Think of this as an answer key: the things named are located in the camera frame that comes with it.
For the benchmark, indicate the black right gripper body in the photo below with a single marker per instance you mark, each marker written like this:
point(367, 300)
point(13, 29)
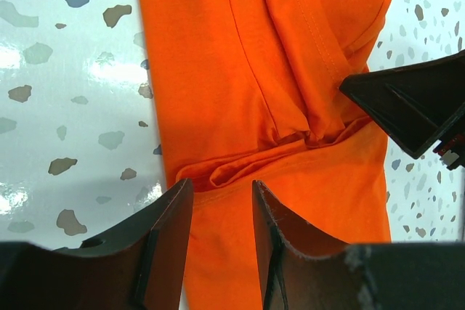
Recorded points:
point(451, 151)

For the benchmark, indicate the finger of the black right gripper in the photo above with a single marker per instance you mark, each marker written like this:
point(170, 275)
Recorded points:
point(418, 106)

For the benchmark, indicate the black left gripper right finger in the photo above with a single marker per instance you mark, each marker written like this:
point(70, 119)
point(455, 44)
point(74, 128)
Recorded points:
point(302, 267)

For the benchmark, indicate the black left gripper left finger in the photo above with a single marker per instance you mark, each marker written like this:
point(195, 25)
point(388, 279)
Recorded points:
point(137, 264)

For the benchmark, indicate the orange t shirt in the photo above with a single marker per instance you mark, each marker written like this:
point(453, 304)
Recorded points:
point(248, 90)

